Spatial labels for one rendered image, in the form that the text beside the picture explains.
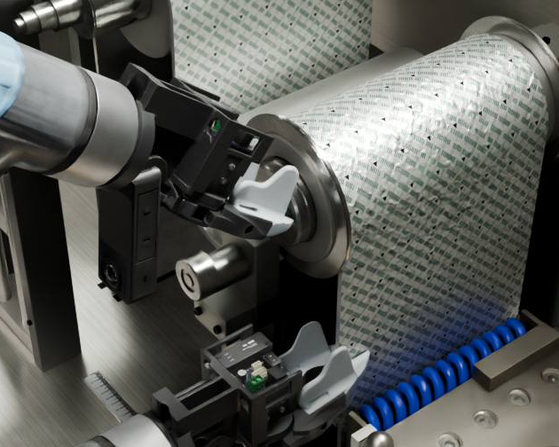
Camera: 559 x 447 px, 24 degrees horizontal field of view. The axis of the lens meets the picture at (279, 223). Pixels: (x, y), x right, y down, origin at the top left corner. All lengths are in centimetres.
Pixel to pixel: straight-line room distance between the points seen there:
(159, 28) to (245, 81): 10
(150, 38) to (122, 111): 36
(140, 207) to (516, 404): 47
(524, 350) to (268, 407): 30
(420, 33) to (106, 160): 63
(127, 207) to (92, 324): 58
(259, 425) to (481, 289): 29
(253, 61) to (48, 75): 44
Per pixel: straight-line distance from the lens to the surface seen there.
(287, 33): 124
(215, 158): 91
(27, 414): 139
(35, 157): 83
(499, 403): 122
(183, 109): 90
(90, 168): 85
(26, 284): 135
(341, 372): 111
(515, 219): 121
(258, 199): 98
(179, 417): 102
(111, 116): 84
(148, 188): 90
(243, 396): 104
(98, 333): 147
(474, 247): 119
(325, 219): 104
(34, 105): 80
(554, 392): 124
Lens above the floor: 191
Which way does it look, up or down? 39 degrees down
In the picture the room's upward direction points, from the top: straight up
